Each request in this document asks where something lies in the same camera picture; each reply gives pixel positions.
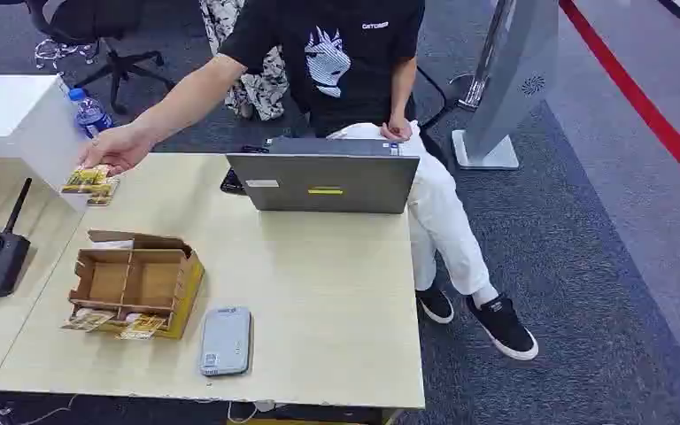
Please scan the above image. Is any person's right hand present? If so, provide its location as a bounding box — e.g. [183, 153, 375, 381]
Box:
[79, 123, 155, 177]

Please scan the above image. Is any person's left hand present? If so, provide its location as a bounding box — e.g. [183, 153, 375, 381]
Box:
[379, 117, 414, 143]

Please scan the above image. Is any yellow printed card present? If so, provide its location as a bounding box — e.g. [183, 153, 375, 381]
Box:
[86, 177, 121, 207]
[115, 314, 168, 342]
[61, 309, 115, 333]
[61, 165, 112, 196]

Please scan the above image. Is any clear water bottle blue cap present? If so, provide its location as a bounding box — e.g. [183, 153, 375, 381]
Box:
[68, 88, 114, 140]

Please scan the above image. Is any grey laptop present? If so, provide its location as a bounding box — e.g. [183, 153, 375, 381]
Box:
[226, 137, 421, 215]

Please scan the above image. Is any person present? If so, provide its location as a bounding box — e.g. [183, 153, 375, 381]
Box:
[79, 0, 539, 362]

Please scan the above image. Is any white desk partition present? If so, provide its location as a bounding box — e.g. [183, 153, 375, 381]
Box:
[0, 74, 92, 213]

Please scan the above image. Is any black phone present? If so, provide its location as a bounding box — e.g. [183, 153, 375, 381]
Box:
[220, 145, 271, 196]

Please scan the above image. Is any grey floor stand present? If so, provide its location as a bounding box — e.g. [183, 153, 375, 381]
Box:
[451, 0, 561, 171]

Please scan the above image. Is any black office chair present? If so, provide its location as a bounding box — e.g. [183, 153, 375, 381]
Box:
[0, 0, 177, 115]

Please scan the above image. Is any black white patterned cloth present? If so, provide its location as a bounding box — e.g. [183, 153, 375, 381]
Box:
[198, 0, 290, 122]

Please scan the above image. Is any wooden card box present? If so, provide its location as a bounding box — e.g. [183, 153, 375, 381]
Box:
[68, 229, 206, 341]

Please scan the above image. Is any black shoe white sole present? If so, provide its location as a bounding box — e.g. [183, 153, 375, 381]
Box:
[414, 286, 455, 325]
[466, 293, 539, 362]

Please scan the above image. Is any grey flat power bank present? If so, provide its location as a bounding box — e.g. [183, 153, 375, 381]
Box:
[199, 306, 253, 378]

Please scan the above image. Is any white cable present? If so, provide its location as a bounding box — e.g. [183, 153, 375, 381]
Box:
[227, 400, 285, 425]
[0, 394, 80, 425]

